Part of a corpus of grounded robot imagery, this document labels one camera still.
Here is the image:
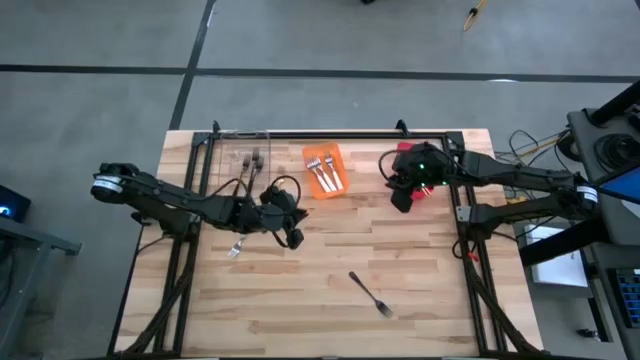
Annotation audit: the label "clear plastic bin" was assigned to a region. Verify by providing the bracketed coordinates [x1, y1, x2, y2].
[214, 130, 273, 187]

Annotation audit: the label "red plastic bin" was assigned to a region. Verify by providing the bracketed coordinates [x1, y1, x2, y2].
[396, 141, 449, 202]

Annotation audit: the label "white-handled silver fork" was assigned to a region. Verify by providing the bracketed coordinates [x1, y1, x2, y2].
[305, 157, 332, 194]
[310, 156, 338, 193]
[324, 153, 346, 192]
[227, 234, 248, 260]

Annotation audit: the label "orange plastic bin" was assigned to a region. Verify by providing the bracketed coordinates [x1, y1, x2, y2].
[301, 141, 351, 201]

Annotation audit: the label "grey metal bench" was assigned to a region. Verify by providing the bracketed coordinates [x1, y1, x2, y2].
[0, 215, 84, 360]

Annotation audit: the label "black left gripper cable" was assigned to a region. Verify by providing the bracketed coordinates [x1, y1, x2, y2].
[207, 173, 302, 249]

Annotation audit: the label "coiled black cable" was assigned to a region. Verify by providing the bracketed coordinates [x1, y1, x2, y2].
[593, 132, 640, 174]

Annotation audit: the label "white box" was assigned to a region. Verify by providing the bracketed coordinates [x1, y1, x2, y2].
[524, 223, 590, 289]

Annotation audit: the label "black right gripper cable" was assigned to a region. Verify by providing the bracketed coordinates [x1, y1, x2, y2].
[378, 148, 401, 187]

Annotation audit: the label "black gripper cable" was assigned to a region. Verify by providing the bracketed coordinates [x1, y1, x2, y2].
[207, 173, 302, 249]
[378, 148, 401, 187]

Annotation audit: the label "grey and black equipment cart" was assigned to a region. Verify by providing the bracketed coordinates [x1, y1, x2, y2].
[567, 79, 640, 246]

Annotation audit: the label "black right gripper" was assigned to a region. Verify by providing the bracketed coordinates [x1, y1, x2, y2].
[386, 142, 452, 214]

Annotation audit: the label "black keypad panel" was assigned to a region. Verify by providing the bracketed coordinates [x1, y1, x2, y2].
[607, 267, 640, 329]

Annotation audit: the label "blue panel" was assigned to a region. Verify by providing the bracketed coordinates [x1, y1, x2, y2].
[597, 167, 640, 205]

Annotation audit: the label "tangled floor cables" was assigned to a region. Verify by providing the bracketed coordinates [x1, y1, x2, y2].
[494, 128, 576, 201]

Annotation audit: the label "black box with blue light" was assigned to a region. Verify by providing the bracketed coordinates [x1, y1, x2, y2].
[0, 183, 32, 224]

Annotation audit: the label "black sleeved cable bundle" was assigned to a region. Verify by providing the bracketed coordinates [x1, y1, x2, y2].
[457, 234, 544, 357]
[119, 234, 196, 357]

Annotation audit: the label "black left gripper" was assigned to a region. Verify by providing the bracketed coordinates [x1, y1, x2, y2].
[238, 184, 309, 251]

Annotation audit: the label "black metal beam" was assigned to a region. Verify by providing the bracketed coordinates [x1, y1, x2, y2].
[519, 212, 601, 267]

